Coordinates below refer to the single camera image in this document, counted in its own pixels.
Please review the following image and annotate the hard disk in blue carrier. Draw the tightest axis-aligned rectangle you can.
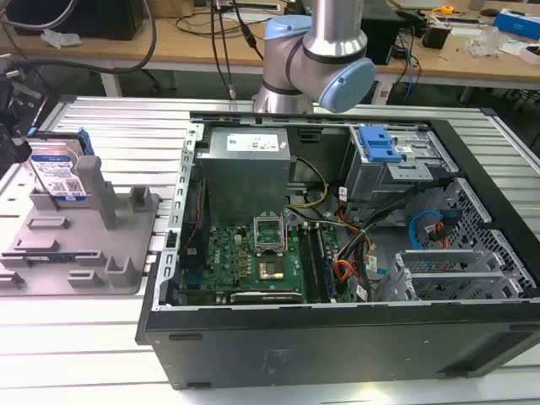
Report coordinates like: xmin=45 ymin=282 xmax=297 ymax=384
xmin=26 ymin=128 xmax=95 ymax=202

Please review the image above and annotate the blue disk bay latch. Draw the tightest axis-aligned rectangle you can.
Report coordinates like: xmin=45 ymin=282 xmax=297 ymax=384
xmin=358 ymin=125 xmax=402 ymax=164

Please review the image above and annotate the metal disk bay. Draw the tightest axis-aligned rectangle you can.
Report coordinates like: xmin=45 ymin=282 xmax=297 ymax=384
xmin=342 ymin=125 xmax=460 ymax=204

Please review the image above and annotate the clear plastic bag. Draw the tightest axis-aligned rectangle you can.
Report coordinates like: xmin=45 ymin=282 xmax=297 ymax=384
xmin=40 ymin=28 xmax=82 ymax=48

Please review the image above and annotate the RAM stick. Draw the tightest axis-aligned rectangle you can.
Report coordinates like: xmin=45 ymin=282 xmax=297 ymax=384
xmin=1 ymin=251 xmax=102 ymax=265

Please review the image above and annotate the grey plastic parts rack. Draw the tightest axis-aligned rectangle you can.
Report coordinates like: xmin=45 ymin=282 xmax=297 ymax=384
xmin=0 ymin=154 xmax=162 ymax=297

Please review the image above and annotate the wooden desk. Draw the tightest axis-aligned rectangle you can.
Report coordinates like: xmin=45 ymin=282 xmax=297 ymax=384
xmin=0 ymin=8 xmax=540 ymax=84

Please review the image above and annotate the grey power supply unit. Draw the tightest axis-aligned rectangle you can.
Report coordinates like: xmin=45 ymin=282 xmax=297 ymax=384
xmin=195 ymin=126 xmax=297 ymax=217

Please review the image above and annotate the green motherboard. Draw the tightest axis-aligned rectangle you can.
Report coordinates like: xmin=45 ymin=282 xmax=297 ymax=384
xmin=180 ymin=210 xmax=356 ymax=305

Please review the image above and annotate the CPU socket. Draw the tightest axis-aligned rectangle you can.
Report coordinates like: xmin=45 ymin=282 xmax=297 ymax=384
xmin=251 ymin=213 xmax=289 ymax=257

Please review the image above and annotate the black RAM slot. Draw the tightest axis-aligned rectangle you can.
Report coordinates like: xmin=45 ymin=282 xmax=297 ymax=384
xmin=312 ymin=223 xmax=339 ymax=303
xmin=296 ymin=223 xmax=322 ymax=304

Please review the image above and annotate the black open PC case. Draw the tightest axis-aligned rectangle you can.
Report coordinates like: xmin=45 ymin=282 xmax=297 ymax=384
xmin=134 ymin=107 xmax=540 ymax=392

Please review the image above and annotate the black computer tower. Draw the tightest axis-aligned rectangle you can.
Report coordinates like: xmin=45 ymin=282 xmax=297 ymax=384
xmin=361 ymin=7 xmax=402 ymax=67

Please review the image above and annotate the crumpled clear plastic wrap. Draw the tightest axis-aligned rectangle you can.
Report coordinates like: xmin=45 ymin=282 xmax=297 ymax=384
xmin=465 ymin=28 xmax=512 ymax=58

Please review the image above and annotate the blue cardboard box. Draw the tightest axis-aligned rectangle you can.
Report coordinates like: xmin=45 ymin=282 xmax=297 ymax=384
xmin=492 ymin=8 xmax=540 ymax=34

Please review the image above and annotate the thick grey cable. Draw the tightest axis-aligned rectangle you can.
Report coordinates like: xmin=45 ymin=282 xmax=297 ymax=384
xmin=0 ymin=0 xmax=158 ymax=76

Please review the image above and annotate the thin black cable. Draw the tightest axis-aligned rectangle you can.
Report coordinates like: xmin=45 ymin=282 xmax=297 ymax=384
xmin=209 ymin=0 xmax=265 ymax=102

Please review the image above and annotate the yellow power wire bundle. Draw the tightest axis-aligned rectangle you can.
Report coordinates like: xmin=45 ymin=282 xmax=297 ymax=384
xmin=284 ymin=155 xmax=331 ymax=210

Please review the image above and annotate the orange wire bundle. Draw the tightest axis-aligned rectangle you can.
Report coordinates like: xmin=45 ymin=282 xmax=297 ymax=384
xmin=332 ymin=259 xmax=356 ymax=284

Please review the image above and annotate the black wire bundle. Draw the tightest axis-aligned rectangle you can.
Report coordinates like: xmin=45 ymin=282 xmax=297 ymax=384
xmin=337 ymin=185 xmax=427 ymax=296

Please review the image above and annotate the blue data wire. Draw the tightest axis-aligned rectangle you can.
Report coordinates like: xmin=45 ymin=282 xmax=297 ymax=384
xmin=410 ymin=208 xmax=460 ymax=242

